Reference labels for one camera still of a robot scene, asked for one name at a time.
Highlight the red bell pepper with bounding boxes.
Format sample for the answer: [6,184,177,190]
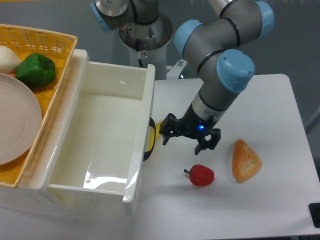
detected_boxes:
[183,164,215,187]

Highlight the triangular bread pastry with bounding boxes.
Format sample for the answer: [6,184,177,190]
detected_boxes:
[232,139,262,184]

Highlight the pink plate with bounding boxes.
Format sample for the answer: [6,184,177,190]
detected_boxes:
[0,74,42,164]

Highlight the white drawer cabinet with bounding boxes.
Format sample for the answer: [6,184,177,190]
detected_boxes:
[0,49,90,219]

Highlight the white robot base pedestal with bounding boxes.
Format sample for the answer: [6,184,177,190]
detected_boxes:
[119,13,173,80]

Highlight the white round vegetable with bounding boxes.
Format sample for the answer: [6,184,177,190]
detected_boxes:
[0,45,22,74]

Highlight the green bell pepper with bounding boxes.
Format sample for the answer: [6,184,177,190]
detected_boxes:
[15,53,56,88]

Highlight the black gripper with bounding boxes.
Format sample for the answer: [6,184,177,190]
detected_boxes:
[159,105,221,155]

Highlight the black object at table edge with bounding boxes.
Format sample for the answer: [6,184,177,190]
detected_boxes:
[308,202,320,229]

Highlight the yellow woven basket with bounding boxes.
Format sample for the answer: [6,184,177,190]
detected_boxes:
[0,24,78,188]

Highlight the yellow banana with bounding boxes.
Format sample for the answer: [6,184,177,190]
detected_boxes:
[146,118,163,152]

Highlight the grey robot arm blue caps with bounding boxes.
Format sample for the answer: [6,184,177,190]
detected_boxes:
[90,0,275,154]

